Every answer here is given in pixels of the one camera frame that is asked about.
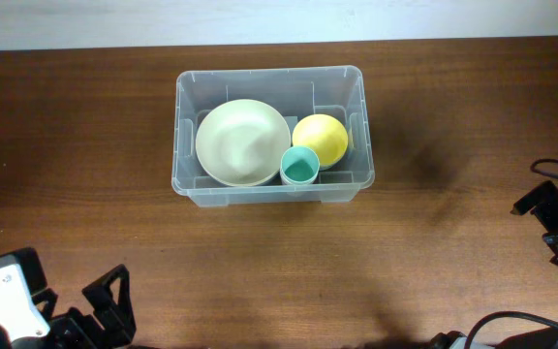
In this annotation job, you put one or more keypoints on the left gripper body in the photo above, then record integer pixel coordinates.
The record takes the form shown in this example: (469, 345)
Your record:
(79, 333)

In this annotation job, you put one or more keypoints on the beige plate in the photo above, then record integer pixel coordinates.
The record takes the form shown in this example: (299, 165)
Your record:
(241, 142)

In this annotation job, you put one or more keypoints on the mint green plastic cup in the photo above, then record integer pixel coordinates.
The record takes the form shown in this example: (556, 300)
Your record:
(300, 162)

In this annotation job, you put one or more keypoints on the yellow plastic bowl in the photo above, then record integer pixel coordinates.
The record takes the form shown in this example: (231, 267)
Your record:
(325, 135)

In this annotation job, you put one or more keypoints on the cream plastic cup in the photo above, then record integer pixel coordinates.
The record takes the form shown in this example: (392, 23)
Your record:
(290, 181)

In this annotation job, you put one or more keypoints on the white plastic bowl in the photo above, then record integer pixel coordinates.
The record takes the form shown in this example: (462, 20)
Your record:
(334, 165)

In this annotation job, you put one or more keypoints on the white label in container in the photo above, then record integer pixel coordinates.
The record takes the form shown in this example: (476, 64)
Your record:
(291, 121)

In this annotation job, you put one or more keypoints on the clear plastic storage container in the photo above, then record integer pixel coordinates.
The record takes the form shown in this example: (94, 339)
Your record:
(334, 90)

